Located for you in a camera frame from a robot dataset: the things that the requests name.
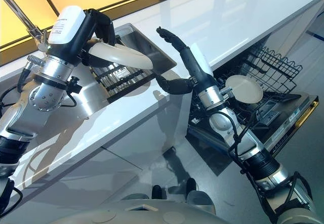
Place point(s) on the dark right robot foot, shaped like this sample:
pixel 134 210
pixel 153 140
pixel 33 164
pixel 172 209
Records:
pixel 191 184

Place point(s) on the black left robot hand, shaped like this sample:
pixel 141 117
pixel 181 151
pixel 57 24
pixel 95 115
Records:
pixel 73 32

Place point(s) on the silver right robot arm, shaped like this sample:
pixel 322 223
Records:
pixel 263 162

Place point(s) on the dark robot foot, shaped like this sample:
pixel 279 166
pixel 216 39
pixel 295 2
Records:
pixel 156 192
pixel 191 184

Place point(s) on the black sink dish rack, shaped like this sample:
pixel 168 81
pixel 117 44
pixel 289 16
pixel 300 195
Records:
pixel 121 78

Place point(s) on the grey robot torso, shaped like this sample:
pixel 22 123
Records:
pixel 131 212

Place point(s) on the stainless steel sink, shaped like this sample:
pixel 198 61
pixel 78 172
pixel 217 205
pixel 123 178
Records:
pixel 141 38

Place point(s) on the dark left robot foot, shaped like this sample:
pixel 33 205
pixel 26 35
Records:
pixel 156 192

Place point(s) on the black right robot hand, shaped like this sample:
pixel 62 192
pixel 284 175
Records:
pixel 196 67

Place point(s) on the white round plate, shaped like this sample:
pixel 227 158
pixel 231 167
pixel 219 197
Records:
pixel 121 54
pixel 244 88

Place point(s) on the silver right robot leg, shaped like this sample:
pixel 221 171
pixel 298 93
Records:
pixel 201 201

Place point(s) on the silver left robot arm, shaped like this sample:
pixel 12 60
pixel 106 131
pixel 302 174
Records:
pixel 48 97

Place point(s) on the chrome faucet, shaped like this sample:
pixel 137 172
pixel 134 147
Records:
pixel 15 5

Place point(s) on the blue floor tape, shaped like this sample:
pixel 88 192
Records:
pixel 316 35

